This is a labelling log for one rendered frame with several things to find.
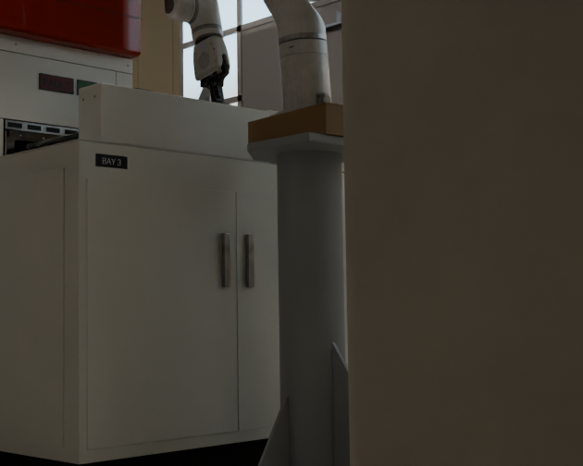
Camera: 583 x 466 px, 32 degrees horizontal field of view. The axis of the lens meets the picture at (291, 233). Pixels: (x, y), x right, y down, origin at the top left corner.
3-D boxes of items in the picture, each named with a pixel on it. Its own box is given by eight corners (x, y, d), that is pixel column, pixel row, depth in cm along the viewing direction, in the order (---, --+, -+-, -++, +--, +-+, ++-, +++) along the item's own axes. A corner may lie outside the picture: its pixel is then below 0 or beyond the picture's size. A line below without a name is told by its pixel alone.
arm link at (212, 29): (184, 35, 278) (185, 45, 277) (204, 21, 272) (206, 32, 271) (207, 41, 284) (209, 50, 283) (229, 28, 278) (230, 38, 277)
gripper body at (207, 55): (185, 43, 278) (191, 81, 276) (209, 28, 271) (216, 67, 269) (206, 48, 283) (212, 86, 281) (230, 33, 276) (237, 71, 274)
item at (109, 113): (77, 145, 247) (77, 88, 248) (246, 165, 287) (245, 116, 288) (100, 141, 241) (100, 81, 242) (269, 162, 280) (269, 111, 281)
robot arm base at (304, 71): (362, 112, 253) (356, 38, 254) (301, 108, 242) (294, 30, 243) (315, 126, 268) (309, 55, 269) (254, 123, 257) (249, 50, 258)
